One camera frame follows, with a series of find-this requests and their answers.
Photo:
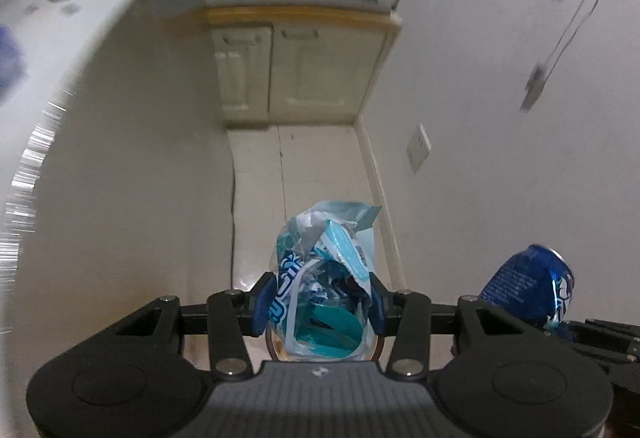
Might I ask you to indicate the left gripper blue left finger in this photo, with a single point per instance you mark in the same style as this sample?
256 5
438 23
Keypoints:
233 315

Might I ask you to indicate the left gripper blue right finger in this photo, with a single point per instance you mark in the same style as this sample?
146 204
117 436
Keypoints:
405 316

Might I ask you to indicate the light blue plastic wrapper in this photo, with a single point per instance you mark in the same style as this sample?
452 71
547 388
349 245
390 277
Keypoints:
323 258

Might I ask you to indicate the crushed blue soda can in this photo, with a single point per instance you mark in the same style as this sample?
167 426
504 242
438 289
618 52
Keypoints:
534 285

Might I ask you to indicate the cream floor cabinet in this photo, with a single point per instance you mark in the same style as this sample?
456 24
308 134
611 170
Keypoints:
288 64

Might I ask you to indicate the white table with hearts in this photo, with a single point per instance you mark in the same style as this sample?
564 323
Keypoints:
116 175

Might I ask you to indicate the blue snack bag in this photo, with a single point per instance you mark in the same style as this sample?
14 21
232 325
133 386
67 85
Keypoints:
11 61

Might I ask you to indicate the low white wall socket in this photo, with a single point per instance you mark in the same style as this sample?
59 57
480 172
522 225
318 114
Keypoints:
419 148

